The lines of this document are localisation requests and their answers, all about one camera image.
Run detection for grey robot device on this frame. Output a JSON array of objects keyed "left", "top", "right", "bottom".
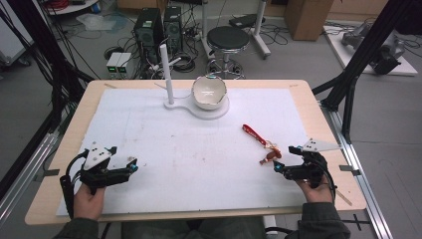
[{"left": 340, "top": 22, "right": 406, "bottom": 76}]

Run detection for white platform board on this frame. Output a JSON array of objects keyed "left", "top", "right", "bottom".
[{"left": 322, "top": 24, "right": 419, "bottom": 77}]

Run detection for small black computer tower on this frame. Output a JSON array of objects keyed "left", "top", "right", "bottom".
[{"left": 162, "top": 5, "right": 184, "bottom": 55}]

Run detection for black flat tray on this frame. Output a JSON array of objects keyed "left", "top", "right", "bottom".
[{"left": 228, "top": 13, "right": 267, "bottom": 30}]

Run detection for black metal frame strut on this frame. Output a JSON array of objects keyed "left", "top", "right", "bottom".
[{"left": 312, "top": 0, "right": 422, "bottom": 144}]

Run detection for clear plastic sheet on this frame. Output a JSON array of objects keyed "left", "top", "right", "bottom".
[{"left": 76, "top": 12, "right": 117, "bottom": 33}]

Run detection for person's right hand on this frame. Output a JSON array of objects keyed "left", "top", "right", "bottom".
[{"left": 296, "top": 178, "right": 334, "bottom": 204}]

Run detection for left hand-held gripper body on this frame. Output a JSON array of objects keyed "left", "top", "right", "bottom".
[{"left": 79, "top": 140, "right": 131, "bottom": 196}]

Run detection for red strap keychain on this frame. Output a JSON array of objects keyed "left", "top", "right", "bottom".
[{"left": 241, "top": 123, "right": 284, "bottom": 166}]

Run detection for white stand with post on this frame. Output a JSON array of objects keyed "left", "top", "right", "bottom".
[{"left": 158, "top": 43, "right": 231, "bottom": 120}]

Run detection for coiled black cable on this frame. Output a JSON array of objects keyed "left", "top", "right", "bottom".
[{"left": 171, "top": 52, "right": 197, "bottom": 74}]

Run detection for black round stool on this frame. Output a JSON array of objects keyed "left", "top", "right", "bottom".
[{"left": 205, "top": 25, "right": 251, "bottom": 80}]

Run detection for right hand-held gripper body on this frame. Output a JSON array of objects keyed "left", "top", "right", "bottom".
[{"left": 284, "top": 137, "right": 342, "bottom": 189}]

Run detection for white power supply box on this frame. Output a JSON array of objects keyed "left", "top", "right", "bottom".
[
  {"left": 116, "top": 52, "right": 133, "bottom": 76},
  {"left": 105, "top": 52, "right": 122, "bottom": 75}
]

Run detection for aluminium rail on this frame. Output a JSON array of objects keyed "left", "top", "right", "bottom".
[
  {"left": 0, "top": 131, "right": 60, "bottom": 227},
  {"left": 319, "top": 99, "right": 394, "bottom": 239}
]

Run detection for white metal stand frame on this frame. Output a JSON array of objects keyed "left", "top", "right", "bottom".
[{"left": 200, "top": 0, "right": 272, "bottom": 61}]

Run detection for large black computer tower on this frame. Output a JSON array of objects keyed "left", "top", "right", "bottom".
[{"left": 133, "top": 7, "right": 164, "bottom": 64}]

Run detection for person's left hand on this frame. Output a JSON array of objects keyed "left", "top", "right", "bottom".
[{"left": 73, "top": 182, "right": 107, "bottom": 221}]

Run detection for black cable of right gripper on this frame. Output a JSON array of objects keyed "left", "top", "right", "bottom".
[{"left": 316, "top": 160, "right": 338, "bottom": 204}]

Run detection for white bowl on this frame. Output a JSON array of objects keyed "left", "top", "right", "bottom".
[{"left": 191, "top": 75, "right": 229, "bottom": 112}]

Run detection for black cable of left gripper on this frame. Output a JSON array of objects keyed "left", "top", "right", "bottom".
[{"left": 59, "top": 150, "right": 89, "bottom": 219}]

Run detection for person's legs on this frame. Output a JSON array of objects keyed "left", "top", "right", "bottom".
[{"left": 120, "top": 217, "right": 267, "bottom": 239}]

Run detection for black frame with cables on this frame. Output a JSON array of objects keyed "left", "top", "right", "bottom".
[{"left": 0, "top": 0, "right": 95, "bottom": 200}]

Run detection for brown cardboard box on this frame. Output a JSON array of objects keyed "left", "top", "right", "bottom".
[{"left": 283, "top": 0, "right": 334, "bottom": 42}]

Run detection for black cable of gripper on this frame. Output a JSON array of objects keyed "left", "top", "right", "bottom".
[
  {"left": 59, "top": 150, "right": 89, "bottom": 219},
  {"left": 316, "top": 160, "right": 338, "bottom": 204}
]

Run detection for white foam mat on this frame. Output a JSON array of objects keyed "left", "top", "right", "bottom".
[{"left": 55, "top": 87, "right": 312, "bottom": 217}]

